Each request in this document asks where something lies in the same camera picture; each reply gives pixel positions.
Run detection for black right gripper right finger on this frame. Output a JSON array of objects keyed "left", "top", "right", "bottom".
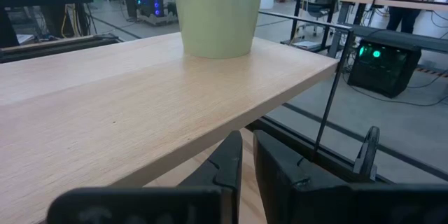
[{"left": 253, "top": 129, "right": 448, "bottom": 224}]

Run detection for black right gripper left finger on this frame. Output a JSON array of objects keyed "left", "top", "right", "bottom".
[{"left": 46, "top": 130, "right": 244, "bottom": 224}]

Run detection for pale mug with white inside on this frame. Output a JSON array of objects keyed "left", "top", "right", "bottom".
[{"left": 171, "top": 0, "right": 267, "bottom": 60}]

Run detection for black computer tower green lights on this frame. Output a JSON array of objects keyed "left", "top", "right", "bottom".
[{"left": 347, "top": 37, "right": 423, "bottom": 99}]

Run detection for orange black hazard tape strip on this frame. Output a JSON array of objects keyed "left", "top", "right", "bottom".
[{"left": 415, "top": 66, "right": 448, "bottom": 78}]

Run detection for black office chair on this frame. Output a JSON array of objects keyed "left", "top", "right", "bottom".
[{"left": 301, "top": 1, "right": 334, "bottom": 41}]

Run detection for black computer tower purple lights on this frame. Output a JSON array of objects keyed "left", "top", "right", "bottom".
[{"left": 135, "top": 0, "right": 179, "bottom": 27}]

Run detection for person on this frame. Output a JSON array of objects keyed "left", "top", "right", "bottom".
[{"left": 386, "top": 0, "right": 441, "bottom": 35}]

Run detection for wooden top work table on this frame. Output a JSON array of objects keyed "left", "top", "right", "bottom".
[{"left": 338, "top": 0, "right": 448, "bottom": 26}]

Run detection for black ring-shaped clamp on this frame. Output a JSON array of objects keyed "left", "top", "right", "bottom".
[{"left": 352, "top": 125, "right": 381, "bottom": 181}]

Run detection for wooden shelf with black frame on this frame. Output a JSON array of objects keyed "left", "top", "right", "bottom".
[{"left": 0, "top": 9, "right": 354, "bottom": 224}]

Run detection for black floor cable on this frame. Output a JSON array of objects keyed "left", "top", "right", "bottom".
[{"left": 342, "top": 71, "right": 448, "bottom": 109}]

